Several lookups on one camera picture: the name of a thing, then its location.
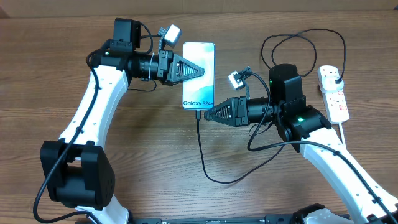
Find smartphone with lit screen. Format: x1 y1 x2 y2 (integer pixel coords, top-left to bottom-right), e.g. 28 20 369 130
182 42 216 110

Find white power strip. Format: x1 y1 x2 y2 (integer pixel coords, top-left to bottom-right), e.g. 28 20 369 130
317 65 349 124

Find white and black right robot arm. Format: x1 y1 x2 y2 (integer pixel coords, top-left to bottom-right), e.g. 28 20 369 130
204 64 397 223

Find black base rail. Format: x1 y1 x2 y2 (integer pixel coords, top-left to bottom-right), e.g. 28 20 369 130
74 213 352 224

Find white power strip cord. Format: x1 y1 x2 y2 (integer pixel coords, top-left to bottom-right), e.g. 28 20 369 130
338 123 348 149

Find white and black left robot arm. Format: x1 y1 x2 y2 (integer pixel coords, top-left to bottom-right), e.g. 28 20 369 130
39 18 205 223

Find black charger cable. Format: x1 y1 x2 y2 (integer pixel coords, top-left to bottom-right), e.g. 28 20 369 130
195 28 347 185

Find white charger plug adapter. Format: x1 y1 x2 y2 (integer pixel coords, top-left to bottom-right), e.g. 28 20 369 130
320 77 344 94

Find brown cardboard backdrop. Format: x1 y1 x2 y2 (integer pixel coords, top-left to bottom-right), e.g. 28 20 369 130
1 0 397 18

